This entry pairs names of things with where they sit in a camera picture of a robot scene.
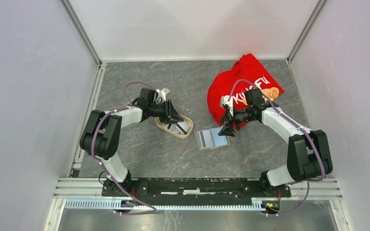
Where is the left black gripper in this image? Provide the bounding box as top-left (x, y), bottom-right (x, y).
top-left (149, 99), bottom-right (184, 125)

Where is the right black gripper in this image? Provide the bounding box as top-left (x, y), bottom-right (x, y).
top-left (218, 105), bottom-right (256, 137)

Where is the beige oval tray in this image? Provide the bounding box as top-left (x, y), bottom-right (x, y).
top-left (154, 115), bottom-right (194, 139)

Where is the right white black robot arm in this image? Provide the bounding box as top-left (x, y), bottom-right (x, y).
top-left (218, 89), bottom-right (333, 196)

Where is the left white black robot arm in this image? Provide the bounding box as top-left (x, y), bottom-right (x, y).
top-left (79, 88), bottom-right (184, 196)

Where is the red kung fu t-shirt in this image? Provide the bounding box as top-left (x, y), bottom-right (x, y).
top-left (207, 54), bottom-right (284, 125)

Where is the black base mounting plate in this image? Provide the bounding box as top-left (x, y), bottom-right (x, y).
top-left (102, 177), bottom-right (291, 206)

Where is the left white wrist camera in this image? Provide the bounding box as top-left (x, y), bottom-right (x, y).
top-left (155, 88), bottom-right (170, 104)

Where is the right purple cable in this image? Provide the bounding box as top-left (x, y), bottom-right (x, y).
top-left (229, 79), bottom-right (327, 217)

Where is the aluminium frame rail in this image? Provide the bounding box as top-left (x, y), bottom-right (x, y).
top-left (53, 178), bottom-right (343, 212)

